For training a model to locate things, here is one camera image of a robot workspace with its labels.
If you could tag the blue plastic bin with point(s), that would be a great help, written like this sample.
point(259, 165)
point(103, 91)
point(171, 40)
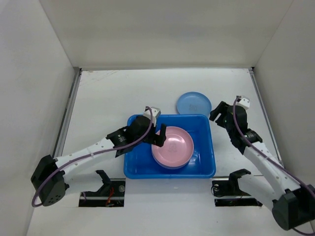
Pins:
point(140, 163)

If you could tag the aluminium rail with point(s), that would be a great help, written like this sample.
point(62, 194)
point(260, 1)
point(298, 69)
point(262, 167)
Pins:
point(62, 133)
point(278, 155)

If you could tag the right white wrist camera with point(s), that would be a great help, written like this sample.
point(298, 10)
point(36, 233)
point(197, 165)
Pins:
point(243, 101)

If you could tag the pink plate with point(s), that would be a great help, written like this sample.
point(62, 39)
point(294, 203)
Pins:
point(178, 145)

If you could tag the blue plate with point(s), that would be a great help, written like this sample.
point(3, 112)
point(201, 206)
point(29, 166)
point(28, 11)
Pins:
point(192, 103)

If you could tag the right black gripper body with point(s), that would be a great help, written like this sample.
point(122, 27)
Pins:
point(222, 113)

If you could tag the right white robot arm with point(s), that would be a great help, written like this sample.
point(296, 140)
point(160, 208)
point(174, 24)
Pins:
point(290, 200)

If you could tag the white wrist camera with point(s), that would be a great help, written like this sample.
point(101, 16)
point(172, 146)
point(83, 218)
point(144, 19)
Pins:
point(152, 113)
point(243, 101)

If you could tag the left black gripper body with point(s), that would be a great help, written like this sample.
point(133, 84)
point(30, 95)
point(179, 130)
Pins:
point(149, 140)

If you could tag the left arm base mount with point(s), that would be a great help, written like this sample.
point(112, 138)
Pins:
point(110, 194)

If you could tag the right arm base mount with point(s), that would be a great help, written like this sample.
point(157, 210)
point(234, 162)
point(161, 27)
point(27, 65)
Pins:
point(226, 196)

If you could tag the purple plate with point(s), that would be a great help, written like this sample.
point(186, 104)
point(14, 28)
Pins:
point(172, 165)

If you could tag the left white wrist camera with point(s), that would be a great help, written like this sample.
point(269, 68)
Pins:
point(152, 113)

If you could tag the right aluminium rail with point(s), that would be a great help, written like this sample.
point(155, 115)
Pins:
point(278, 155)

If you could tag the left aluminium rail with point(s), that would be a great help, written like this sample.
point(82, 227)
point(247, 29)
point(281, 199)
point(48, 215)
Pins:
point(62, 133)

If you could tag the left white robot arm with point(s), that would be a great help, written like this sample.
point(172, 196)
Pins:
point(57, 177)

